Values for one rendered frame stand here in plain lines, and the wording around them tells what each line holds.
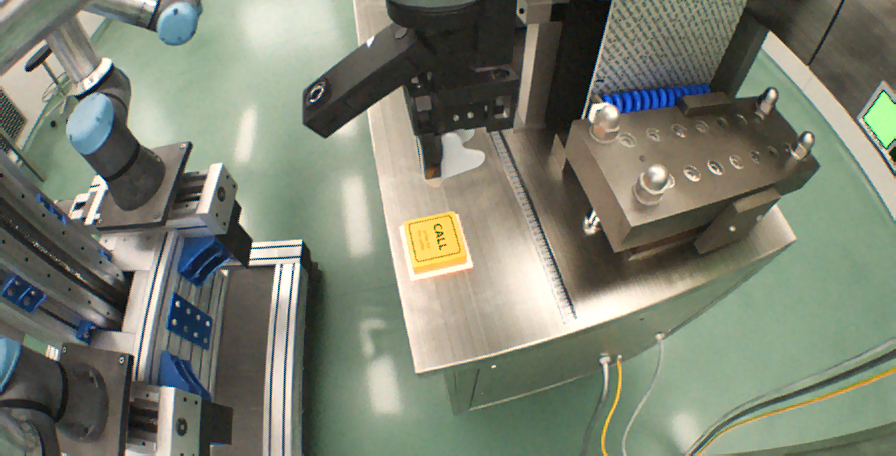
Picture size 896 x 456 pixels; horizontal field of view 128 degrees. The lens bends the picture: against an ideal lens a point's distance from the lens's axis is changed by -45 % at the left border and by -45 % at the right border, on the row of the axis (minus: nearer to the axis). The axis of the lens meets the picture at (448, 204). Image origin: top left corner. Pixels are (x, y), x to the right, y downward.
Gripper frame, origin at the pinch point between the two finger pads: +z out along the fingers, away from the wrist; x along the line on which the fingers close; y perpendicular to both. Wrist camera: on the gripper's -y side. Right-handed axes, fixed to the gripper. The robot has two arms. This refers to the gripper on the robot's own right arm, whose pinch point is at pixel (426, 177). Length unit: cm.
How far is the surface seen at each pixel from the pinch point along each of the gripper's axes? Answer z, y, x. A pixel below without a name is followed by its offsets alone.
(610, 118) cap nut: -1.6, 21.9, 2.1
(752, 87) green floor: 105, 240, 108
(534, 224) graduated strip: 15.0, 14.0, 0.0
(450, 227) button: 12.6, 2.4, 1.0
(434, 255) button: 12.6, -0.5, -2.4
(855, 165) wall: 102, 288, 26
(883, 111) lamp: -14, 55, -13
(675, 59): -3.4, 37.1, 9.8
